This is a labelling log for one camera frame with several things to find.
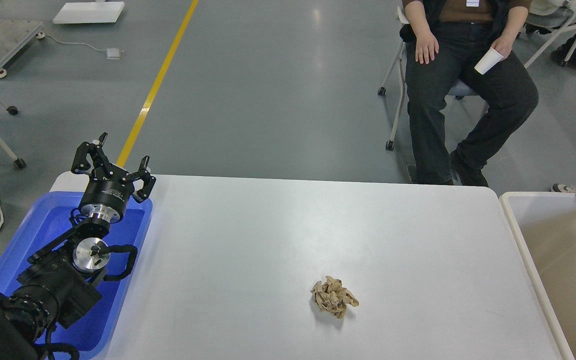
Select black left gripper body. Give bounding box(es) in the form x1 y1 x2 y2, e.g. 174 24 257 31
78 168 134 224

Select seated person dark clothes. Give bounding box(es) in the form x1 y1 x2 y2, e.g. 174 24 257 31
399 0 540 188

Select blue plastic tray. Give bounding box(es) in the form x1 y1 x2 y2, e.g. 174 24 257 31
0 191 153 360

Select white paper cup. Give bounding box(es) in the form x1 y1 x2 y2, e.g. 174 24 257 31
474 47 505 75

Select crumpled brown paper ball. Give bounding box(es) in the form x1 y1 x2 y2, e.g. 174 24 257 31
310 275 360 320

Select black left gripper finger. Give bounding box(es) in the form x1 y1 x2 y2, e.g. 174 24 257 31
71 132 114 177
126 155 157 203

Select white office chair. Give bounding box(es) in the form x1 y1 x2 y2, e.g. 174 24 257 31
378 4 489 152

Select sneaker at right edge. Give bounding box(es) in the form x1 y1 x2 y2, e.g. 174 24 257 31
550 183 576 194

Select white power adapter with cable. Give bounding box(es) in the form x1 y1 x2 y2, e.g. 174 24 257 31
35 32 126 60

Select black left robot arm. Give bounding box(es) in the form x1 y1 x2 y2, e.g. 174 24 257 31
0 132 156 360

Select beige plastic bin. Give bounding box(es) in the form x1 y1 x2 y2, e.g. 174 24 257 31
500 192 576 360

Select white flat board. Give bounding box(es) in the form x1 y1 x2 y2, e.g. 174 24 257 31
52 0 126 25

